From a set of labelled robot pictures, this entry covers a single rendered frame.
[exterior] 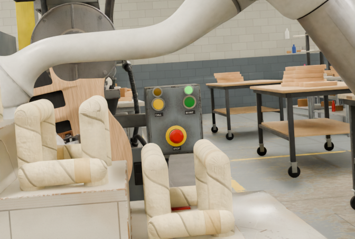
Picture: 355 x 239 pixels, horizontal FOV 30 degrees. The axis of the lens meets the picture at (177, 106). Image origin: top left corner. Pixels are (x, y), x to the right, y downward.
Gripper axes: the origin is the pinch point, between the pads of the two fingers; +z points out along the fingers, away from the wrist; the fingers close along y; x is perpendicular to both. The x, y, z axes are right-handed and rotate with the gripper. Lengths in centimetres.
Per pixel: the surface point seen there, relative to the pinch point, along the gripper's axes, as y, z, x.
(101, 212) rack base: 11, -78, -5
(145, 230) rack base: 16, -67, -11
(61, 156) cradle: 6, -56, 1
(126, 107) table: 30, 460, -8
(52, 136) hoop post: 6, -57, 4
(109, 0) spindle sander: 56, 953, 160
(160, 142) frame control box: 26.9, 30.4, -8.3
